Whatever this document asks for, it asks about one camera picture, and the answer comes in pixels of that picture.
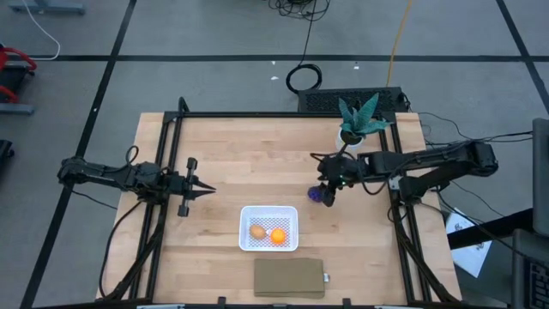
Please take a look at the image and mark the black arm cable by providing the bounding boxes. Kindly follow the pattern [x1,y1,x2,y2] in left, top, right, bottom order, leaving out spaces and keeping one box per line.
[98,198,145,299]

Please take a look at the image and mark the yellow hanging cable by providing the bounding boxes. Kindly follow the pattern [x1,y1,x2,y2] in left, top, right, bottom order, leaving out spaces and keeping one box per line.
[385,0,414,88]

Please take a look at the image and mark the snake plant in white pot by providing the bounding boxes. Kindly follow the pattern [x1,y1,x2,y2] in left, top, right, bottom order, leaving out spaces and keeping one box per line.
[335,92,394,152]

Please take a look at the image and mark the black perforated computer case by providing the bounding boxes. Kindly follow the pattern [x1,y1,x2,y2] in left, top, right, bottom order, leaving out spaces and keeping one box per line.
[297,86,407,114]

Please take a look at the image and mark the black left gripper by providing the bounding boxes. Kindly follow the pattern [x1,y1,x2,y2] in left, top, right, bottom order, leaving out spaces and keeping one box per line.
[165,157,217,218]

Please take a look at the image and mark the black aluminium table frame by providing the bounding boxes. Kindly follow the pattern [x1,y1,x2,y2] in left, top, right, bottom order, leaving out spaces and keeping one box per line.
[95,96,462,309]

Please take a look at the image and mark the white floor cable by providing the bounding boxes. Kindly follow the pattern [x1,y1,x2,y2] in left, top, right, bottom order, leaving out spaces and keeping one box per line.
[20,0,62,62]

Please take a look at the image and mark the orange toy fruit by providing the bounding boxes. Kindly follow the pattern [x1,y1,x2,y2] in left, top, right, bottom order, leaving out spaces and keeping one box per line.
[269,227,288,246]

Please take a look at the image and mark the white paper sheets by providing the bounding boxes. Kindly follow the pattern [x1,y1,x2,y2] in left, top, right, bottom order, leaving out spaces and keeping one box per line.
[445,207,495,279]

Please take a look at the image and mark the red cart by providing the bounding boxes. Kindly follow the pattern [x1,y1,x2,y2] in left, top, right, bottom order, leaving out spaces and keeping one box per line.
[0,46,39,116]

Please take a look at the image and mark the white perforated plastic basket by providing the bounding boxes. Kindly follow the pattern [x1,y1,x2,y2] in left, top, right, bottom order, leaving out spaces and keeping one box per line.
[238,205,299,252]

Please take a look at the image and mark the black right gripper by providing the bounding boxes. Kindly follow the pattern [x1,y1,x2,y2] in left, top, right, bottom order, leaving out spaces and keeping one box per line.
[317,154,366,209]

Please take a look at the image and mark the purple toy grapes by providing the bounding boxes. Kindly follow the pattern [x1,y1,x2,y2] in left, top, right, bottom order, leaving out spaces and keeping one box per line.
[306,185,325,203]

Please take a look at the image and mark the black coiled floor cable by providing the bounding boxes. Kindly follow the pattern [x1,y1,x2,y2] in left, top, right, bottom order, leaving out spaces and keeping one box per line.
[268,0,332,95]

